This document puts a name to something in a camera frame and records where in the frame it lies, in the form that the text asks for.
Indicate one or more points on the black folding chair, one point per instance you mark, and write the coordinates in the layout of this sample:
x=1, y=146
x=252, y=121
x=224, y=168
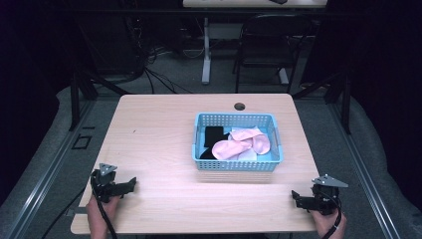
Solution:
x=268, y=49

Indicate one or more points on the black metal stand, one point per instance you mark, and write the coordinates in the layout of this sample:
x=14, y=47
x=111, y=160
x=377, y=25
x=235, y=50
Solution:
x=79, y=93
x=338, y=93

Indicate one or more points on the black sock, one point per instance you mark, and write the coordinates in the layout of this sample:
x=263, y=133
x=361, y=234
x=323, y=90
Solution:
x=213, y=135

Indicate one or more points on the person's left hand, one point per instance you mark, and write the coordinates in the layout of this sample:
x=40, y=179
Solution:
x=101, y=207

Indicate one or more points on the white sock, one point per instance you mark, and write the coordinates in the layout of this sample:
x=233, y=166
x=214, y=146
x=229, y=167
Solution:
x=248, y=154

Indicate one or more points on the white desk with metal legs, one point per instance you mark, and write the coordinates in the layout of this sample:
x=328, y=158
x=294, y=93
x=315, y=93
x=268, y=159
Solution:
x=206, y=49

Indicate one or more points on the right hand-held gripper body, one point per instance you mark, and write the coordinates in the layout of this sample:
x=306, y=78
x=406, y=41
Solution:
x=325, y=196

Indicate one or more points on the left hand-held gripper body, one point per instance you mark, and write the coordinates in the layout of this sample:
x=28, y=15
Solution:
x=103, y=186

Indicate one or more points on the pink sock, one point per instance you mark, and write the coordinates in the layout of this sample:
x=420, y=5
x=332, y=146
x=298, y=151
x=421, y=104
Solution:
x=229, y=149
x=255, y=138

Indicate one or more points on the person's right hand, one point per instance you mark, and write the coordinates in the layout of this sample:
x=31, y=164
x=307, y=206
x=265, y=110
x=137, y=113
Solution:
x=326, y=220

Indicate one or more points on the light blue plastic basket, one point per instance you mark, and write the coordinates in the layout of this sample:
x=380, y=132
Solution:
x=237, y=165

